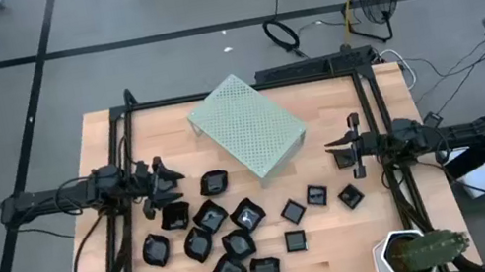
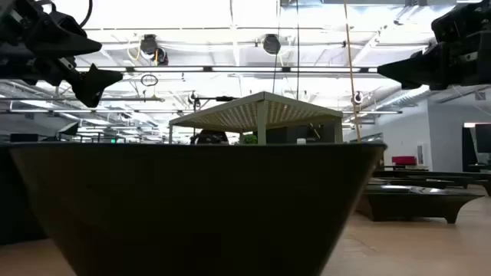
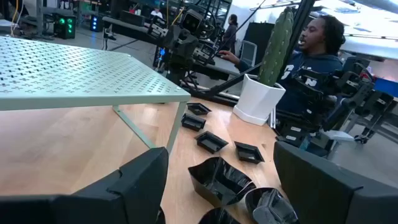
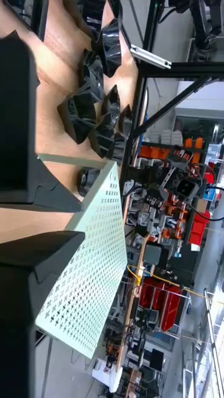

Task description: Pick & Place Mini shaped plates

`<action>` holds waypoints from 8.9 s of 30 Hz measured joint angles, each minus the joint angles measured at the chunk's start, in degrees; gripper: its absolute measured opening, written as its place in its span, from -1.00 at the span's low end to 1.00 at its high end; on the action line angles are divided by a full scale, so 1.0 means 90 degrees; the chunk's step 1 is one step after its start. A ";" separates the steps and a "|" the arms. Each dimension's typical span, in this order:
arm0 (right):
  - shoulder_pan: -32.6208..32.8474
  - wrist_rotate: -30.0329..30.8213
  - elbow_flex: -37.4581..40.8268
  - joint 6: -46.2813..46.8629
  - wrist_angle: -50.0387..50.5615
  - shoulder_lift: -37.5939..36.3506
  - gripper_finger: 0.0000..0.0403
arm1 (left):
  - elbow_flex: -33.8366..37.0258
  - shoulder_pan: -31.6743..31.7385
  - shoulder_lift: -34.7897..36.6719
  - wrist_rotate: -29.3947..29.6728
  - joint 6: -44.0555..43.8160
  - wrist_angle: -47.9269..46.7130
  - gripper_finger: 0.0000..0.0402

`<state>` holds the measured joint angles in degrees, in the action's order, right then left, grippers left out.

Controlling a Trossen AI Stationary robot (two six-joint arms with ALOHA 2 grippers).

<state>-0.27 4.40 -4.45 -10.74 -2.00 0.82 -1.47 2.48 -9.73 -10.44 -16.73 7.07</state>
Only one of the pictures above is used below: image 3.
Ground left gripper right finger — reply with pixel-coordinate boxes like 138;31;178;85
273;141;398;224

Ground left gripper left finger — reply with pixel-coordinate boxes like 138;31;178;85
0;147;169;224

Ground black round ruffled plate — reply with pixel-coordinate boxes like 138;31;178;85
244;187;300;224
198;207;242;224

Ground small black square plate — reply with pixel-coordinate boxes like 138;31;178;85
186;102;213;116
180;112;207;132
194;130;229;154
233;141;266;165

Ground large black wavy square plate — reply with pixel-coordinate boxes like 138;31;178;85
187;156;257;208

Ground white faceted plant pot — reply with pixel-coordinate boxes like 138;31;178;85
232;73;287;126

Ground pale green perforated shelf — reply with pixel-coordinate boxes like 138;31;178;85
0;35;192;156

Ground green cactus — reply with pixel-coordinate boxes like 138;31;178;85
257;6;295;88

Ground grey chair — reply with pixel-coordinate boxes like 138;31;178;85
239;40;259;68

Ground black panel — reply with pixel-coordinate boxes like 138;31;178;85
242;21;275;68

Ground device with blue lights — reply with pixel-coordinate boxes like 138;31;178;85
89;14;104;33

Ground computer with green lights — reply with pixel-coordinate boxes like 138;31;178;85
53;12;77;40

